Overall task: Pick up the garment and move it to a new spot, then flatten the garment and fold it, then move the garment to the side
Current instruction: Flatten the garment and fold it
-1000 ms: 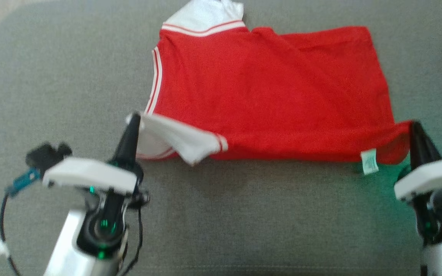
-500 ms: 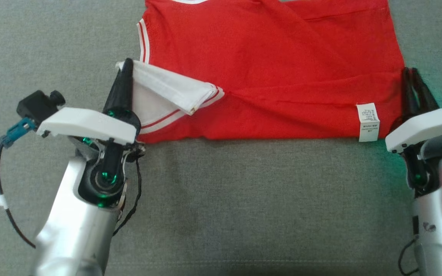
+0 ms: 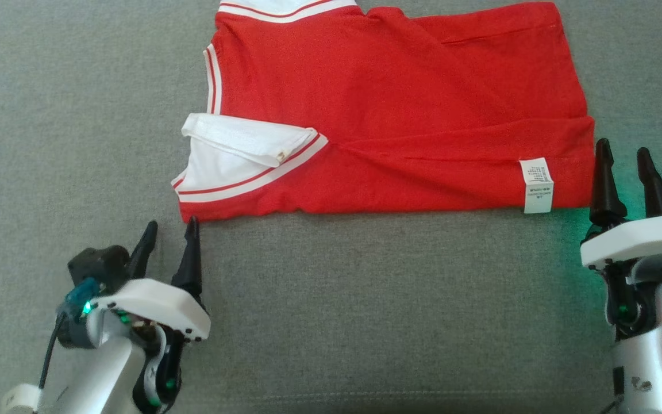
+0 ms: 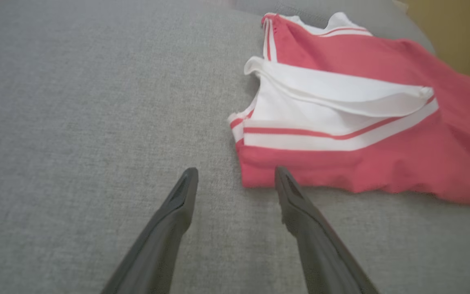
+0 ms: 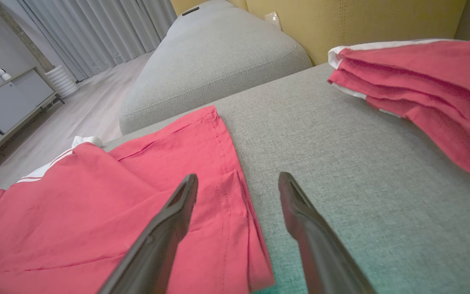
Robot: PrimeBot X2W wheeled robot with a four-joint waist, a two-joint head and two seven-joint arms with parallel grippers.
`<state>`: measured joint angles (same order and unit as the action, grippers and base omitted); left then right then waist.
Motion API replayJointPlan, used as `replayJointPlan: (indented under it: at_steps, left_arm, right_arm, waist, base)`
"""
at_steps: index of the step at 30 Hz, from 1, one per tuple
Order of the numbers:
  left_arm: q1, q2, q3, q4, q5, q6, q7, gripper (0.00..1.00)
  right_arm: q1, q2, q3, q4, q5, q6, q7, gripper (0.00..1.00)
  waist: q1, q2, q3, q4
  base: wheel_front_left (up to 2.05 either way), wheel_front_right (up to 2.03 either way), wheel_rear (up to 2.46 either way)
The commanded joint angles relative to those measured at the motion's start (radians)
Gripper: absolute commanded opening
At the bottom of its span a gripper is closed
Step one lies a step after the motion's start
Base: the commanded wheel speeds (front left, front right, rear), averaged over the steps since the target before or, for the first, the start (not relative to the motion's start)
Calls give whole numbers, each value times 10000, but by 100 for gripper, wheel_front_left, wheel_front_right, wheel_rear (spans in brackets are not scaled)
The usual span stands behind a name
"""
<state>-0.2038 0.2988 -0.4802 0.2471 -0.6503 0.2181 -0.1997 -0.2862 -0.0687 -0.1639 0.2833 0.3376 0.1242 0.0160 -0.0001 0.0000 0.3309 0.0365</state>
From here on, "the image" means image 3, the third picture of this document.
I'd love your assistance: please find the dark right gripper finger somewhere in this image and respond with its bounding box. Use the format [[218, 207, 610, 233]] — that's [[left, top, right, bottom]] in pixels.
[[590, 138, 628, 227], [637, 147, 662, 219]]

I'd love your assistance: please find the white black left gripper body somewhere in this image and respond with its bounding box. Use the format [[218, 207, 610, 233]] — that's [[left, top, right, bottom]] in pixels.
[[90, 279, 211, 343]]

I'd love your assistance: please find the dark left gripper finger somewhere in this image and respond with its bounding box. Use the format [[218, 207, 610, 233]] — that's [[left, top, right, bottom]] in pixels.
[[171, 216, 205, 300], [127, 220, 159, 281]]

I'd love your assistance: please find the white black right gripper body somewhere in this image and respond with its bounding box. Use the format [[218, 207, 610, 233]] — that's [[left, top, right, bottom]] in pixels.
[[580, 214, 662, 270]]

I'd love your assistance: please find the red polo shirt white collar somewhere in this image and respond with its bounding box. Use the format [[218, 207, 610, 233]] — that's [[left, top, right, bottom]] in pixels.
[[171, 0, 596, 224]]

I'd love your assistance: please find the grey sofa seat cushion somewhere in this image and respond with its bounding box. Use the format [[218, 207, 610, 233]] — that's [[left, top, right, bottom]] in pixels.
[[0, 0, 662, 414]]

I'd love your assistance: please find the teal cable connector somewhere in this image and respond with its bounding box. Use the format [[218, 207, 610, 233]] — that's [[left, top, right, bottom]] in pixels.
[[62, 278, 102, 320]]

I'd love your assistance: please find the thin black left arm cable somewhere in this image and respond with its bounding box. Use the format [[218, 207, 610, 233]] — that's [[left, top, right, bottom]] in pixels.
[[38, 313, 68, 392]]

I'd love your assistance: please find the white cable tag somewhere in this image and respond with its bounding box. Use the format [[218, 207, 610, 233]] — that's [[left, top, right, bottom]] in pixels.
[[0, 384, 43, 414]]

